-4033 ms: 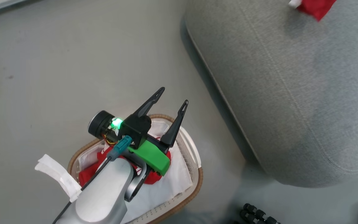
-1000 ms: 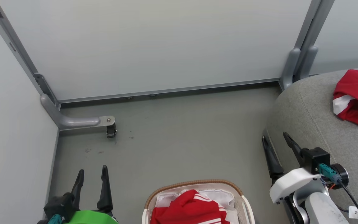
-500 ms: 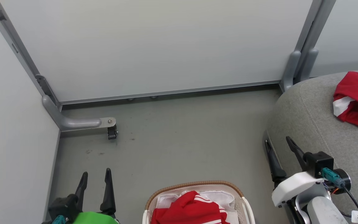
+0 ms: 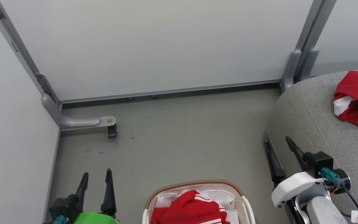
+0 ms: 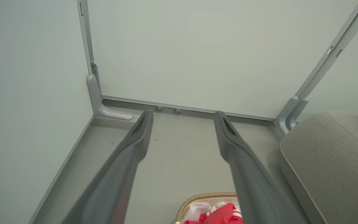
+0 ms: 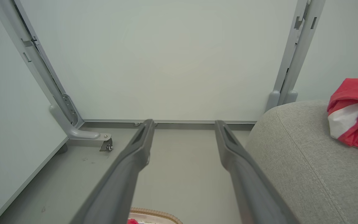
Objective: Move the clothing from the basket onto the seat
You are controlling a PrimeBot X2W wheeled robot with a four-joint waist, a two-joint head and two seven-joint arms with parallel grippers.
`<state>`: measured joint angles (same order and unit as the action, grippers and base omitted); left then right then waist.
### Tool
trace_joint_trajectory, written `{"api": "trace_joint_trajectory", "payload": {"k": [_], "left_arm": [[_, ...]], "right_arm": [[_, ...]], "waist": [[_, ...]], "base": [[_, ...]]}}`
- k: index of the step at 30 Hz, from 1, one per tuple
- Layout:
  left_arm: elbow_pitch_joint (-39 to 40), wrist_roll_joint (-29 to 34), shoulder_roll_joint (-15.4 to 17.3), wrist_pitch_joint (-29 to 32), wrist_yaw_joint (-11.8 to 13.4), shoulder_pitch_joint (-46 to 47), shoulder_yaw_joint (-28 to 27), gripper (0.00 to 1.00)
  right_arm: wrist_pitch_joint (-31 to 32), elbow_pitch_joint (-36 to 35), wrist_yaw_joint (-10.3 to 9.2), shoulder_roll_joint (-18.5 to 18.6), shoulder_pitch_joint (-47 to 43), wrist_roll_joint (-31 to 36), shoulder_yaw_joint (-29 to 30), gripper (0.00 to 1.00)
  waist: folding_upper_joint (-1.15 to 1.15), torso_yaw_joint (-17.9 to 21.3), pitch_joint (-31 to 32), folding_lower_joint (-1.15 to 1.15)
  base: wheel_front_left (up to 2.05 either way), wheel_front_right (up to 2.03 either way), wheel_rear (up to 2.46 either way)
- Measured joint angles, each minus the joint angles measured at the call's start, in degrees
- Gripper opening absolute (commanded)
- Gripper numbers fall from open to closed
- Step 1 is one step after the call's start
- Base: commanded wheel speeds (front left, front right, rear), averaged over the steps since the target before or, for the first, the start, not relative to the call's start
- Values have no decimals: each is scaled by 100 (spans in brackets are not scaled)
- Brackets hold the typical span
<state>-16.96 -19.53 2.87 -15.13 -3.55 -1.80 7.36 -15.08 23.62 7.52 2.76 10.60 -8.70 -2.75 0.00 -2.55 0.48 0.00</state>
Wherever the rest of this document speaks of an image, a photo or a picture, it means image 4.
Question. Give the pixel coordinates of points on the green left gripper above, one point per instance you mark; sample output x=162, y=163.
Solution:
x=95, y=218

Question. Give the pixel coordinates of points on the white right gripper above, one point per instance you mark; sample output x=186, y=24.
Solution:
x=294, y=185

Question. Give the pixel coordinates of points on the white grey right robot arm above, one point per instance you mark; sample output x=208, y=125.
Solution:
x=323, y=211

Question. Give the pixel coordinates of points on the grey fabric sofa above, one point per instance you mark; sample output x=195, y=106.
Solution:
x=306, y=118

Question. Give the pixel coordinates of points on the black caster wheel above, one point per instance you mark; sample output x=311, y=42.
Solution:
x=112, y=132

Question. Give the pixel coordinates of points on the grey partition support foot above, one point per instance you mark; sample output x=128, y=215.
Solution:
x=73, y=122
x=309, y=63
x=291, y=68

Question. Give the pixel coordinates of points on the white laundry basket brown rim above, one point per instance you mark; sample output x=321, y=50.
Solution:
x=197, y=183

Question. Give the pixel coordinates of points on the red garment with white stripes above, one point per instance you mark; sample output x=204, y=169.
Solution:
x=188, y=211

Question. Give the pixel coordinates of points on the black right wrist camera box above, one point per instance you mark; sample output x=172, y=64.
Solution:
x=318, y=161

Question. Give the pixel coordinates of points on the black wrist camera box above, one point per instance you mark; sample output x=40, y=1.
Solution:
x=63, y=206
x=318, y=161

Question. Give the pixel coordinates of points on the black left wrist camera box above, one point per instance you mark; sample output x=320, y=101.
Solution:
x=63, y=206

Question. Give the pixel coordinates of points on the teal left camera connector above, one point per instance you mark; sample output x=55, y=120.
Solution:
x=59, y=220

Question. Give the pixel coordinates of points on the teal camera connector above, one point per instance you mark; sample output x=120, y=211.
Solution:
x=331, y=177
x=59, y=220

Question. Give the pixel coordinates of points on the teal right camera connector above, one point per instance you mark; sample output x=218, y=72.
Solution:
x=331, y=177

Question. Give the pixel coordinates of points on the grey partition bottom rail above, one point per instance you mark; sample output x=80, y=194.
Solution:
x=172, y=90

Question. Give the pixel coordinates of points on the grey partition post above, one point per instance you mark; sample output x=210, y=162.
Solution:
x=20, y=46
x=314, y=28

